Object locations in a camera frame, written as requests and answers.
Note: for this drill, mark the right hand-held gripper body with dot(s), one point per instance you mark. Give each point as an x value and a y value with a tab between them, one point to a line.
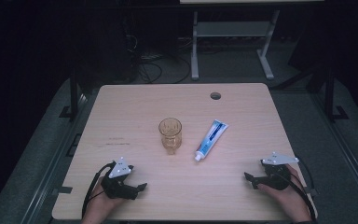
276	174

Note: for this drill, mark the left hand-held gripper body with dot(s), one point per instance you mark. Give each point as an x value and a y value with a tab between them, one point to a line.
118	183

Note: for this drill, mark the white and blue toothpaste tube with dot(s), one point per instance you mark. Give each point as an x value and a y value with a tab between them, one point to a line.
212	138

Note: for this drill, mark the amber glass cup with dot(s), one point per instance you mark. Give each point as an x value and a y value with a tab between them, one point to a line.
170	134

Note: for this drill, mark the person's right hand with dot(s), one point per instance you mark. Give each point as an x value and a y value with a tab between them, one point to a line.
287	199

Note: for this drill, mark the grey metal stand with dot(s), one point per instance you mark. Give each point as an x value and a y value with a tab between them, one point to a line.
233	29

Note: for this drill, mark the aluminium floor rail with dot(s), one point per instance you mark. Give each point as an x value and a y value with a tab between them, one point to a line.
56	155
348	149

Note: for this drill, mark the black stand post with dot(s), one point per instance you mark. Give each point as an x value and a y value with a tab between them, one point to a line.
73	96
329	93

